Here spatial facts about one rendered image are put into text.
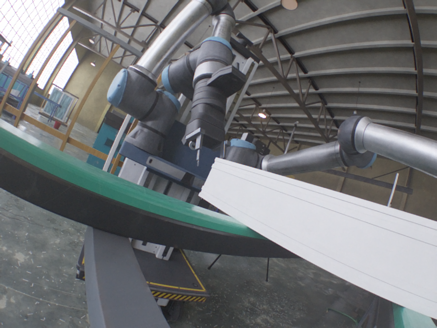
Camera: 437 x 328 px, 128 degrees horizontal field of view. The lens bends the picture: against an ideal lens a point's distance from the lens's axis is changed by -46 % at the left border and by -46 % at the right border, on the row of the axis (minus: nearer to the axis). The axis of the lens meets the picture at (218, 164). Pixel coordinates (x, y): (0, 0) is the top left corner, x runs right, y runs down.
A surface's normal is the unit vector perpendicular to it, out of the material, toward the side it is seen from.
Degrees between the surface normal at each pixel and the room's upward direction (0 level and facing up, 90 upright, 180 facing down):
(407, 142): 97
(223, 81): 155
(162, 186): 90
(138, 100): 105
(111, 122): 90
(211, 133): 66
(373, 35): 180
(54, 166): 90
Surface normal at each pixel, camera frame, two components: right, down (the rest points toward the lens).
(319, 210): -0.72, -0.38
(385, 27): -0.41, 0.91
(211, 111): 0.63, -0.07
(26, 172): 0.56, 0.18
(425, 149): -0.87, -0.32
